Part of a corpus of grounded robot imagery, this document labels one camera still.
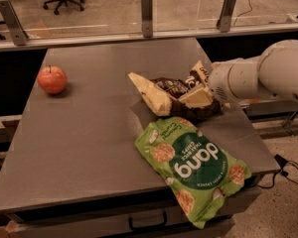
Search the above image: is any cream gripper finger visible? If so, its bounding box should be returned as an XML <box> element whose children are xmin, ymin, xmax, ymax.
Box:
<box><xmin>179</xmin><ymin>85</ymin><xmax>213</xmax><ymax>108</ymax></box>

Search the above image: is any brown chip bag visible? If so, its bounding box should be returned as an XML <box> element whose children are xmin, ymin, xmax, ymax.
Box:
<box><xmin>128</xmin><ymin>60</ymin><xmax>222</xmax><ymax>121</ymax></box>

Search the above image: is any green rice chip bag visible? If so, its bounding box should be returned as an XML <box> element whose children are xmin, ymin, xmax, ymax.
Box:
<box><xmin>135</xmin><ymin>117</ymin><xmax>251</xmax><ymax>229</ymax></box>

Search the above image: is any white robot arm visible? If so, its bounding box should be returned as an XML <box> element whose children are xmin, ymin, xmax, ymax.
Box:
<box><xmin>179</xmin><ymin>40</ymin><xmax>298</xmax><ymax>108</ymax></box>

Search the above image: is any red apple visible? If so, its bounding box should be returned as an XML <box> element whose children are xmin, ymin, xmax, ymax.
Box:
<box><xmin>37</xmin><ymin>65</ymin><xmax>68</xmax><ymax>94</ymax></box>

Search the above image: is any right metal bracket post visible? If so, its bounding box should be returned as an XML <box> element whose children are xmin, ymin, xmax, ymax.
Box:
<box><xmin>217</xmin><ymin>0</ymin><xmax>236</xmax><ymax>33</ymax></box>

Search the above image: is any metal bracket post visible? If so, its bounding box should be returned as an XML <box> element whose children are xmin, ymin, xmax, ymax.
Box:
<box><xmin>217</xmin><ymin>0</ymin><xmax>236</xmax><ymax>33</ymax></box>
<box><xmin>141</xmin><ymin>0</ymin><xmax>153</xmax><ymax>38</ymax></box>
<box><xmin>0</xmin><ymin>0</ymin><xmax>29</xmax><ymax>46</ymax></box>

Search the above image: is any middle metal bracket post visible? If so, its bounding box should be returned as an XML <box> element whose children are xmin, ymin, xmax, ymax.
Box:
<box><xmin>141</xmin><ymin>0</ymin><xmax>153</xmax><ymax>38</ymax></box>

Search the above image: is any black cable on floor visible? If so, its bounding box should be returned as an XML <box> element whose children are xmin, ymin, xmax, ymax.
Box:
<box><xmin>257</xmin><ymin>154</ymin><xmax>298</xmax><ymax>189</ymax></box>

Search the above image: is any black drawer handle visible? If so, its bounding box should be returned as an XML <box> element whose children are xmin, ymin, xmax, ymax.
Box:
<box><xmin>128</xmin><ymin>211</ymin><xmax>168</xmax><ymax>232</ymax></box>

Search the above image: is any metal rail behind table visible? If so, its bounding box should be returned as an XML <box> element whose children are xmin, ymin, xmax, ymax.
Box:
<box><xmin>0</xmin><ymin>23</ymin><xmax>298</xmax><ymax>52</ymax></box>

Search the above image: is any left metal bracket post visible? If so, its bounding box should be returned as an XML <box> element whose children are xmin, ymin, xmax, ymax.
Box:
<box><xmin>0</xmin><ymin>0</ymin><xmax>29</xmax><ymax>46</ymax></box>

